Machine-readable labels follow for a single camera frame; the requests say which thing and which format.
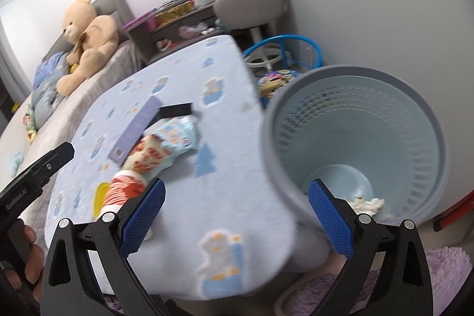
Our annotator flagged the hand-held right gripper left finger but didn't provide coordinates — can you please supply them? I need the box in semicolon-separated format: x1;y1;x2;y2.
41;178;174;316

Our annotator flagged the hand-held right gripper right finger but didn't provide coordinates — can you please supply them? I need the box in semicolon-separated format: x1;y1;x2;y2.
307;179;434;316

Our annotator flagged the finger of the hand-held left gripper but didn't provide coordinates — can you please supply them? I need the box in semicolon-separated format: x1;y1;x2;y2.
17;143;75;188

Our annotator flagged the orange striped white cup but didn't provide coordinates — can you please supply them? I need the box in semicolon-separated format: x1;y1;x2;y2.
98;170;148;221

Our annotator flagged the yellow plastic lid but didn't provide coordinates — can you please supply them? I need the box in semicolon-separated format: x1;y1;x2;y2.
92;183;112;221

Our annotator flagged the red and white snack packet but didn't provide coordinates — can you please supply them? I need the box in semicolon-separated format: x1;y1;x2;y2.
122;136;175;177

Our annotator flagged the light blue printed packet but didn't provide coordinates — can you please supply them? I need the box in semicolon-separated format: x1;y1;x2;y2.
153;116;199;154

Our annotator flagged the purple cardboard box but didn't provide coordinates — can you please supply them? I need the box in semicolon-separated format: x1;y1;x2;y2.
108;96;164;166

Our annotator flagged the person's left hand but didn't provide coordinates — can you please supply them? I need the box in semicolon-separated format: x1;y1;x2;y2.
0;225;47;302

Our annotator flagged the crumpled white tissue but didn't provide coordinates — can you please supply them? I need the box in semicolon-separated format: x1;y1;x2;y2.
351;195;386;217

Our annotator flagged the small plush toy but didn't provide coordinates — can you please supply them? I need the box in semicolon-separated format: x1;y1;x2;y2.
23;104;38;143

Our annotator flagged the blue printed quilt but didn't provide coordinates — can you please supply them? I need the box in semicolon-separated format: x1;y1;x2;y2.
31;52;73;129

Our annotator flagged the small black box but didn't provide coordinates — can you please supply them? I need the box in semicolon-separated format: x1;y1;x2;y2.
157;102;194;118

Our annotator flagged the red and black object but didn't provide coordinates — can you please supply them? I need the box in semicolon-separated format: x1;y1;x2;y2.
433;195;474;232

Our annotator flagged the purple fluffy rug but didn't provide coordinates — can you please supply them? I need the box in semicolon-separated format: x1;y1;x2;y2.
278;246;472;316

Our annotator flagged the beige teddy bear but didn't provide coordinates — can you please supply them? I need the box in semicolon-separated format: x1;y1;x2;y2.
55;0;120;97

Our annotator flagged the light blue printed blanket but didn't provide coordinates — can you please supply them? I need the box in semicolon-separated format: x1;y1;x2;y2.
42;35;299;302

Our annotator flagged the colourful round toy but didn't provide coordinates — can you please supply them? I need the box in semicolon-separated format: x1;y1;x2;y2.
257;69;303;95

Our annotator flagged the pink storage box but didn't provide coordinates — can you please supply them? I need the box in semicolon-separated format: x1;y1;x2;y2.
124;9;157;30

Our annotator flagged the grey bed headboard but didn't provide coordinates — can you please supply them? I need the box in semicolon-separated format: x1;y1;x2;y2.
47;0;134;55

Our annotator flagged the grey desk shelf unit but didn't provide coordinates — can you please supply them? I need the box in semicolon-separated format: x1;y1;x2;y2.
124;0;238;62

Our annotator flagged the white plastic bag red print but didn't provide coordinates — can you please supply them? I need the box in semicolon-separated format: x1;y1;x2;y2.
179;25;209;40

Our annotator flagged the gold yellow box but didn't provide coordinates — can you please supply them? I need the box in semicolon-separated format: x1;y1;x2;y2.
153;1;196;25

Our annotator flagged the grey round-back chair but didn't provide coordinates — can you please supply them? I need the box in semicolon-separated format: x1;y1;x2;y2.
213;0;290;65

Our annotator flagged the blue wire hoop basket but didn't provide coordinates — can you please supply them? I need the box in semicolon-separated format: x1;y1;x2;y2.
242;35;326;77

